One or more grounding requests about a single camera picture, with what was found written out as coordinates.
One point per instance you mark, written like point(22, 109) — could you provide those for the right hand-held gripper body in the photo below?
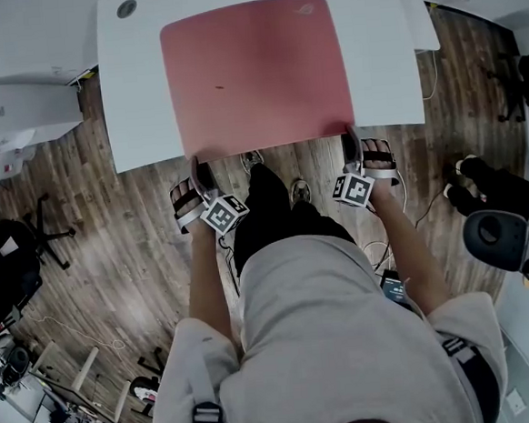
point(354, 190)

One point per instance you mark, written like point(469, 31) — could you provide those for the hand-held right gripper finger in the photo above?
point(349, 158)
point(359, 155)

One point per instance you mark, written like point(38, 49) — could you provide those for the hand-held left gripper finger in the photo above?
point(198, 179)
point(208, 180)

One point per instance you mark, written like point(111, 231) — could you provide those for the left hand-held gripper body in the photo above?
point(223, 214)

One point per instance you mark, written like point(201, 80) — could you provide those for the red desk mat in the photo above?
point(258, 78)

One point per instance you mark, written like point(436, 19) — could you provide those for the person's right forearm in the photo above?
point(409, 249)

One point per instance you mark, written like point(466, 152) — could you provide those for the person's left forearm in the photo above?
point(206, 279)

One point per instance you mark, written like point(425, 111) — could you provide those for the person's left hand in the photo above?
point(184, 190)

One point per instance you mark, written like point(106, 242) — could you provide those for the person's right hand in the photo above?
point(375, 145)

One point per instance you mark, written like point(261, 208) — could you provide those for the person's black trousers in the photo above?
point(270, 224)

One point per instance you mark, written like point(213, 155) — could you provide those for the person's left shoe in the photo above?
point(252, 159)

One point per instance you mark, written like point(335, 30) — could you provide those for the person's right shoe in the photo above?
point(300, 190)

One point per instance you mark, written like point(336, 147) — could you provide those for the white table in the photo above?
point(133, 102)

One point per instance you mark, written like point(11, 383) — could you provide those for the black device with screen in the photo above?
point(394, 287)

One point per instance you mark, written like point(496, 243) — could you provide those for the grey rimmed black seat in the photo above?
point(492, 233)

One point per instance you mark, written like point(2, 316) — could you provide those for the white chair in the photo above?
point(418, 20)

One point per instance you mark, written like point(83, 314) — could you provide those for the person's grey shirt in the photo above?
point(324, 338)

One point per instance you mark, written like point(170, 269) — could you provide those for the white cabinet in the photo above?
point(33, 110)

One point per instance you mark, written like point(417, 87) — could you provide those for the black stool with white object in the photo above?
point(144, 391)

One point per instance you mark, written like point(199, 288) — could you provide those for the white socket plate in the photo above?
point(515, 401)

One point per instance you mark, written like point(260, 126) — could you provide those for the wooden frame stand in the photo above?
point(87, 366)

